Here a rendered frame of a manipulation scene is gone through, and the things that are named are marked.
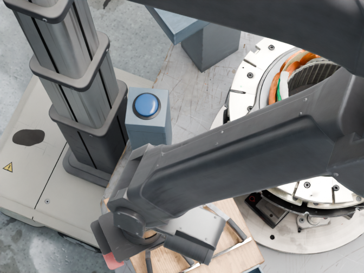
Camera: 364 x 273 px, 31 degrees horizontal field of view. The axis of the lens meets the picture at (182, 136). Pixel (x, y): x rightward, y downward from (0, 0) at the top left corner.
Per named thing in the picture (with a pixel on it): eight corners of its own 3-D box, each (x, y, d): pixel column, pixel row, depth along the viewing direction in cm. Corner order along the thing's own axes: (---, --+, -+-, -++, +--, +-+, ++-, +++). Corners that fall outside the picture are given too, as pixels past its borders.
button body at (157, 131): (172, 135, 140) (168, 89, 116) (169, 167, 138) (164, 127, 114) (139, 132, 141) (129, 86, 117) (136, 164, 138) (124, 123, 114)
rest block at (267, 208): (269, 191, 133) (270, 188, 130) (289, 210, 131) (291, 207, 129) (255, 206, 132) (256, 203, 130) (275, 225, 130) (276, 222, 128)
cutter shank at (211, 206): (229, 218, 104) (230, 218, 103) (226, 222, 103) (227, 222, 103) (199, 194, 105) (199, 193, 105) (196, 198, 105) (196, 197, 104)
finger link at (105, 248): (159, 254, 95) (159, 245, 86) (113, 276, 94) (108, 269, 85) (140, 212, 97) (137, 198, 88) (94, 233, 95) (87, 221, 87)
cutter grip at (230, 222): (247, 238, 103) (247, 236, 102) (242, 241, 103) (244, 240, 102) (229, 219, 104) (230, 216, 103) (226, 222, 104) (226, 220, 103)
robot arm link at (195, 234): (145, 140, 72) (112, 208, 69) (244, 180, 71) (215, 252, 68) (142, 180, 83) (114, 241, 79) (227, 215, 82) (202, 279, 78)
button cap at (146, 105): (159, 96, 116) (158, 93, 115) (156, 117, 115) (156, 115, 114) (136, 94, 116) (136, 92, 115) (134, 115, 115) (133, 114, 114)
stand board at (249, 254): (263, 262, 106) (265, 260, 103) (155, 316, 103) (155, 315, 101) (208, 155, 112) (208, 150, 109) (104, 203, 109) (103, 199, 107)
